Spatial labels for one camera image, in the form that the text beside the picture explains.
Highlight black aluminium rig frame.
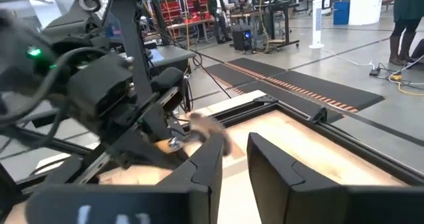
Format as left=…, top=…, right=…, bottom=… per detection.
left=109, top=0, right=424, bottom=187

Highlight white pillar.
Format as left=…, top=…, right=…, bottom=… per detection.
left=347, top=0, right=386, bottom=27

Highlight orange-handled metal spoon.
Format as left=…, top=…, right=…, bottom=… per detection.
left=165, top=112, right=235, bottom=158

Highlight red storage shelf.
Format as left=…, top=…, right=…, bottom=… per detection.
left=158, top=0, right=213, bottom=39

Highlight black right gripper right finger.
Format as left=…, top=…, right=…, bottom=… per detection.
left=246, top=132, right=424, bottom=224

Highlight yellow extension cable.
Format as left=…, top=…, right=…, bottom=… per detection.
left=387, top=74, right=424, bottom=97

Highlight black standing desk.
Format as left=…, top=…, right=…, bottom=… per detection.
left=253, top=0, right=301, bottom=54

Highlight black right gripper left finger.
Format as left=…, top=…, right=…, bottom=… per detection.
left=28, top=133, right=225, bottom=224

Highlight blue flat panel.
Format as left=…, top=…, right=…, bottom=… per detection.
left=148, top=48, right=166, bottom=66

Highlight light wood work table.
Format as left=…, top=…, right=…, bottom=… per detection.
left=167, top=17, right=213, bottom=42

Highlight black computer tower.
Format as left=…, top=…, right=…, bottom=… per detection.
left=231, top=24, right=253, bottom=52

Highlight dark grey desk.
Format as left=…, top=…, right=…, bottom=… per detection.
left=119, top=44, right=197, bottom=76

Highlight person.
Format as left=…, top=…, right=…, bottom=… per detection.
left=389, top=0, right=424, bottom=66
left=207, top=0, right=233, bottom=44
left=235, top=0, right=254, bottom=15

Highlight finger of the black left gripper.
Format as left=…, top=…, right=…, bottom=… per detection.
left=150, top=117, right=186, bottom=145
left=114, top=144, right=190, bottom=170

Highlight blue bin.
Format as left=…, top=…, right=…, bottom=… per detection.
left=333, top=0, right=351, bottom=26

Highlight black hazard-striped floor mat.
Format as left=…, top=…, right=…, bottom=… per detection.
left=202, top=63, right=344, bottom=124
left=228, top=57, right=386, bottom=114

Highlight white tower fan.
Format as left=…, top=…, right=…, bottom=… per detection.
left=308, top=0, right=326, bottom=50

